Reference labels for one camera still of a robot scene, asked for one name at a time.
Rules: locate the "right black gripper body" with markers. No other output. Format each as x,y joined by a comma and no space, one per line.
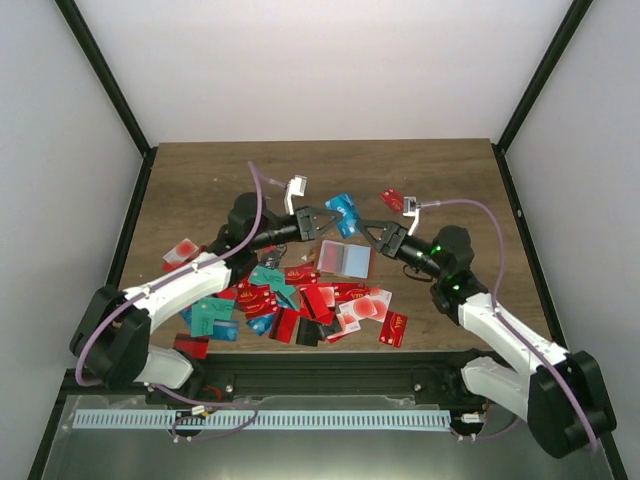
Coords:
398,250

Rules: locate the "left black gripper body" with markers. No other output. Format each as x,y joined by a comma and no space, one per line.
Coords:
270,238

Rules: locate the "blue card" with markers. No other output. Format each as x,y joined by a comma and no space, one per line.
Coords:
345,205

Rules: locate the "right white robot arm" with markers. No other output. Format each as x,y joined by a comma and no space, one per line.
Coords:
560,395

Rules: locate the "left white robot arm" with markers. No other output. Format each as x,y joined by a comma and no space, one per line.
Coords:
112,342

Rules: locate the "lone red card far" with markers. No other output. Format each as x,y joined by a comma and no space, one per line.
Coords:
393,200

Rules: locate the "red gold card upper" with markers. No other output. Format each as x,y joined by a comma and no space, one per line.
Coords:
304,274

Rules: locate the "black VIP card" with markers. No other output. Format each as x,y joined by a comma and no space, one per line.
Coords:
271,259

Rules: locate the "teal VIP card centre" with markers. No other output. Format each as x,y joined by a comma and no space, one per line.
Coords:
275,280

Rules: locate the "white red circle card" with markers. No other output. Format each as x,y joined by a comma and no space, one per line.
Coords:
373,306

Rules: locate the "red gold VIP card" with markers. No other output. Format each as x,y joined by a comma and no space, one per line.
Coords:
256,301

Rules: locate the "red VIP card right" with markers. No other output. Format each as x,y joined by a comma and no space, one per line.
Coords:
393,329

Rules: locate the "white red card left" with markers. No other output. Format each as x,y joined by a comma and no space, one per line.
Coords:
180,254

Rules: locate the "teal card left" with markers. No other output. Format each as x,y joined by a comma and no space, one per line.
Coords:
206,312

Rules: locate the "light blue slotted strip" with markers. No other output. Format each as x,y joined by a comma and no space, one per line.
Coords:
396,420

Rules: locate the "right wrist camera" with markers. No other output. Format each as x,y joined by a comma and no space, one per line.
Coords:
411,209

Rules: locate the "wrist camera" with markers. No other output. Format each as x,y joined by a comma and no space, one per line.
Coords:
295,187
411,209

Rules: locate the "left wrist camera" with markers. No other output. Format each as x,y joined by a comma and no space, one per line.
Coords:
295,187

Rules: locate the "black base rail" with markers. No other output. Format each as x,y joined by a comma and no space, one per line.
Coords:
428,376

